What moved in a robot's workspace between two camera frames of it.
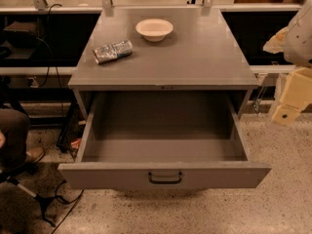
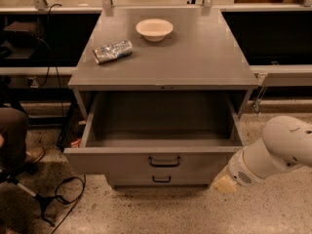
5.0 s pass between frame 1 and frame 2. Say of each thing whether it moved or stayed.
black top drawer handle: moved
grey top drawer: moved
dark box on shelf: stayed
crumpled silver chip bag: stayed
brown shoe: stayed
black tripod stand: stayed
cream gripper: moved
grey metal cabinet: stayed
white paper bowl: stayed
